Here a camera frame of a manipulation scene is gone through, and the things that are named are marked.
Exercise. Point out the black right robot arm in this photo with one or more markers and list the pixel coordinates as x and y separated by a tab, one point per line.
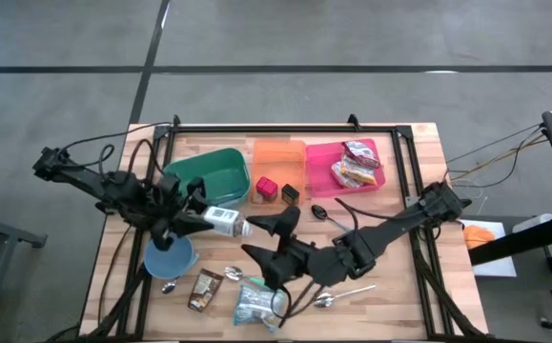
390	228

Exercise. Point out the white paper sheet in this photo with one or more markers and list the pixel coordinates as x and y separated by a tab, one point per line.
495	267

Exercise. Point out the orange cloth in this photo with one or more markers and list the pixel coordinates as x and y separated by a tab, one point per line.
478	236

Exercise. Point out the red ramen packet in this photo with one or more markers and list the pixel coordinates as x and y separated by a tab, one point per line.
361	153

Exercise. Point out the orange plastic bin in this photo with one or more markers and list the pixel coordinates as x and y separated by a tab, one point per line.
280	162

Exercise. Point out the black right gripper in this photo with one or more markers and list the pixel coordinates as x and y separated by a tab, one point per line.
304	264

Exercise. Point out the small silver spoon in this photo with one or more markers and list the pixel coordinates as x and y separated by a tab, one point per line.
168	288

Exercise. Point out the pink plastic bin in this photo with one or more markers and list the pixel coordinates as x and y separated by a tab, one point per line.
320	176

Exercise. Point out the black metal spoon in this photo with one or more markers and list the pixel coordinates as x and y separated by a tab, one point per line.
319	212

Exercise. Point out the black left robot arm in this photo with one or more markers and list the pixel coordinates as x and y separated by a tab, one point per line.
89	181

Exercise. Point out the large silver spoon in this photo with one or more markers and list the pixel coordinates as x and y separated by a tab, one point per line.
323	300

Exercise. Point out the small dark green box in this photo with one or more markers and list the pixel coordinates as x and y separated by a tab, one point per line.
290	194

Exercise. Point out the white label spice jar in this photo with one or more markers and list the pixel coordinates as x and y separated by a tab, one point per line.
225	220

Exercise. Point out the yellow ramen packet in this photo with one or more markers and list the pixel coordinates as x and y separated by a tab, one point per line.
363	177

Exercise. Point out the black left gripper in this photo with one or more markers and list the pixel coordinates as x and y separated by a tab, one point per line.
166	209

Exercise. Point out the green plastic bin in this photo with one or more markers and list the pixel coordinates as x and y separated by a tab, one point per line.
223	174

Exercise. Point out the black aluminium table frame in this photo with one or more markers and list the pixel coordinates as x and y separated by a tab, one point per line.
304	129

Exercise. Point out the blue bowl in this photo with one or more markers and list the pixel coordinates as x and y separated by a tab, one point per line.
170	264

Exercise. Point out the white plastic container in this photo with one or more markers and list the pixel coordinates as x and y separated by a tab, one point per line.
533	223

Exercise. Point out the brown snack packet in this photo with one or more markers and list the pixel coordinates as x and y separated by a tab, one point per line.
205	289

